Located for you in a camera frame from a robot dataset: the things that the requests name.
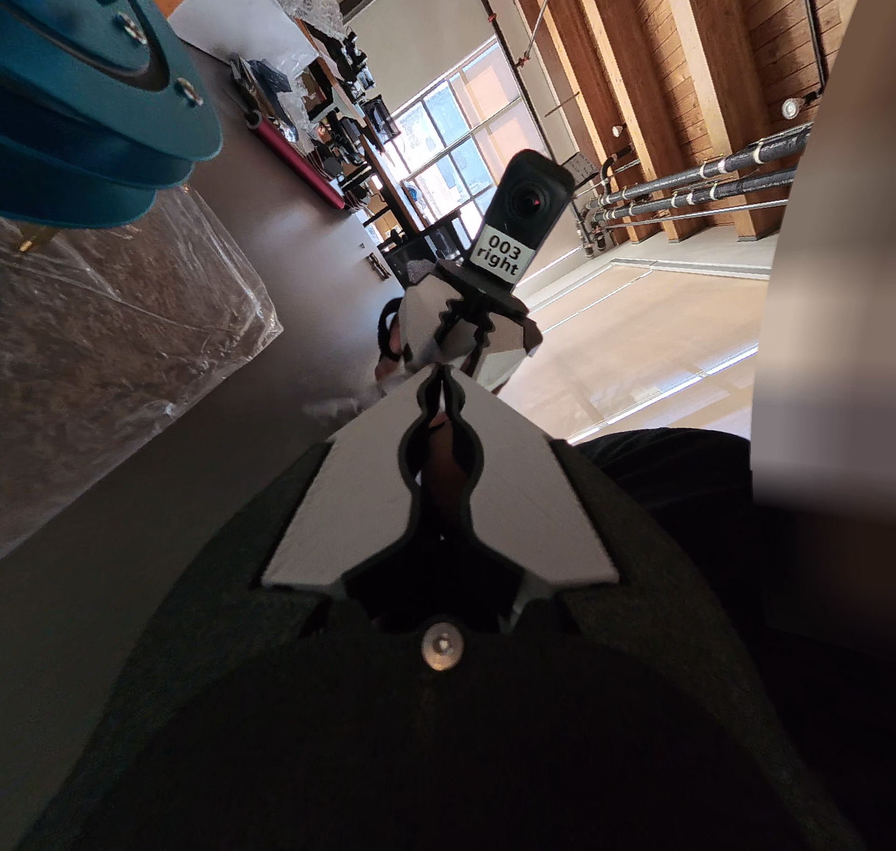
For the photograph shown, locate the red cylinder roll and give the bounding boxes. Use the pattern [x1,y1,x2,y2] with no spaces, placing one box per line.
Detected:
[245,112,347,211]

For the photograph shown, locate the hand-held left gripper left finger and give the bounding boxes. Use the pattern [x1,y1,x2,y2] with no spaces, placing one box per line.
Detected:
[260,364,449,596]

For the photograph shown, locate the clear packet of dark parts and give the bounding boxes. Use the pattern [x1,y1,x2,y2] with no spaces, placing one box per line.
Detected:
[231,55,295,98]

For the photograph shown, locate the black mesh chair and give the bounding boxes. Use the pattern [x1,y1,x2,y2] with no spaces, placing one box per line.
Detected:
[378,217,484,285]

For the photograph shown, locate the insulated ceiling pipe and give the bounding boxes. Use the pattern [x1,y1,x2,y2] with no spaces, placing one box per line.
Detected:
[602,123,816,202]
[580,168,800,236]

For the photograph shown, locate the black mesh crate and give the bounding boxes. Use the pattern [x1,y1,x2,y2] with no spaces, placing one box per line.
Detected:
[360,95,401,146]

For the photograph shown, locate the dark grey desk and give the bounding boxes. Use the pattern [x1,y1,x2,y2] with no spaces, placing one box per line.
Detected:
[0,42,449,848]

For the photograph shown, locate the large paned window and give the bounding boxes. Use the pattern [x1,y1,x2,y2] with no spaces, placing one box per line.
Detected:
[381,39,526,236]

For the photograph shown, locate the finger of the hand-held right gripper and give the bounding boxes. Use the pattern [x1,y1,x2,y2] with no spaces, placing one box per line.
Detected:
[470,308,543,395]
[400,273,463,372]

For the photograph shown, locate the person's right hand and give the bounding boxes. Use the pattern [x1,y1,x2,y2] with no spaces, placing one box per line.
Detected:
[374,315,415,384]

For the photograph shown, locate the large clear plastic bag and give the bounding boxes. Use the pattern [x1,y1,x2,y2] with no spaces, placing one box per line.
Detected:
[0,186,284,558]

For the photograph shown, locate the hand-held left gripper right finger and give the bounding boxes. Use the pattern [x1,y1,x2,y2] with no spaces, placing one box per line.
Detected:
[442,367,621,631]

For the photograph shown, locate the orange and white cardboard box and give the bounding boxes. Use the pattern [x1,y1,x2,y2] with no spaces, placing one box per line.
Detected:
[148,0,317,74]

